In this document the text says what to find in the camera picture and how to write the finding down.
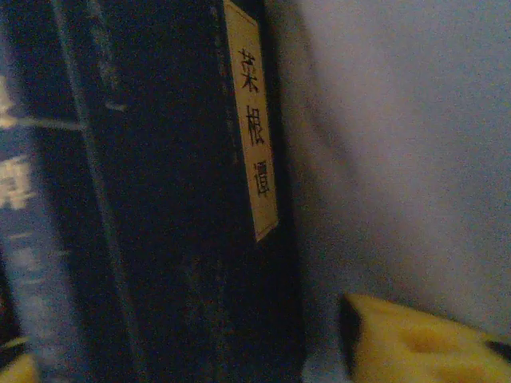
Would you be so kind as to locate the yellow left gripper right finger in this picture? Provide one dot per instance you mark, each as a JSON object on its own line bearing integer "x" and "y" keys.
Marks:
{"x": 419, "y": 351}

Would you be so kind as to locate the navy thread-bound book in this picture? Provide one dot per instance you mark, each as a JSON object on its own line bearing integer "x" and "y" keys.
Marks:
{"x": 24, "y": 199}
{"x": 179, "y": 179}

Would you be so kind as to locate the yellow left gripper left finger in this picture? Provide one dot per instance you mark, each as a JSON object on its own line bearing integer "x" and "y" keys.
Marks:
{"x": 18, "y": 371}

